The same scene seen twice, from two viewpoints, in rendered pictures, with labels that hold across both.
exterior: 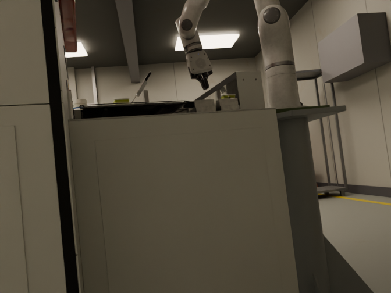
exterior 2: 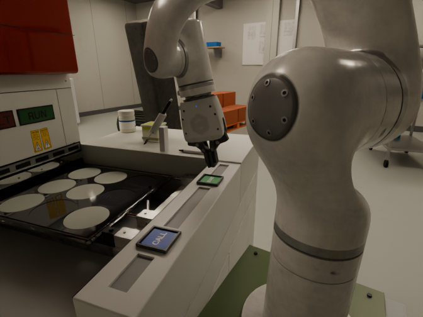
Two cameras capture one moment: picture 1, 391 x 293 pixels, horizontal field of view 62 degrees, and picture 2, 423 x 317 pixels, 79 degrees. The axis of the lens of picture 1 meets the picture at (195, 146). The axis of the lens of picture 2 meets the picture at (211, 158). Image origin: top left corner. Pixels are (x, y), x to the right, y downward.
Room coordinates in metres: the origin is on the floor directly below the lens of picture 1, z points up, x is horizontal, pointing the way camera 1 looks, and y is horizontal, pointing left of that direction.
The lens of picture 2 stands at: (0.98, -0.46, 1.23)
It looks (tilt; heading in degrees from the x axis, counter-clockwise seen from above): 19 degrees down; 39
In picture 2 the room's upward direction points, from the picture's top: straight up
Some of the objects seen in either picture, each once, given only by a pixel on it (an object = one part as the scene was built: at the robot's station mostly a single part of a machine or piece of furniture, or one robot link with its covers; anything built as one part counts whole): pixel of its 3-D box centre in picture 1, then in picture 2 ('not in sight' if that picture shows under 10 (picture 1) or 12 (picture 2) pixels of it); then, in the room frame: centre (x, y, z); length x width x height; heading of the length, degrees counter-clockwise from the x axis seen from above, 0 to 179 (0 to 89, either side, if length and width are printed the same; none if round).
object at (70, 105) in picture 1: (72, 117); (28, 184); (1.20, 0.44, 0.89); 0.44 x 0.02 x 0.10; 19
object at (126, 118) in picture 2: (80, 109); (126, 121); (1.65, 0.56, 1.01); 0.07 x 0.07 x 0.10
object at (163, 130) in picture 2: (142, 94); (158, 131); (1.55, 0.23, 1.03); 0.06 x 0.04 x 0.13; 109
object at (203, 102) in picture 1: (203, 103); (135, 239); (1.24, -0.05, 0.89); 0.08 x 0.03 x 0.03; 109
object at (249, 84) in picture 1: (219, 107); (192, 231); (1.34, -0.12, 0.89); 0.55 x 0.09 x 0.14; 19
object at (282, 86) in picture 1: (283, 91); (307, 284); (1.31, -0.38, 0.92); 0.19 x 0.19 x 0.18
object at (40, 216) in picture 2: (128, 113); (85, 192); (1.28, 0.25, 0.90); 0.34 x 0.34 x 0.01; 19
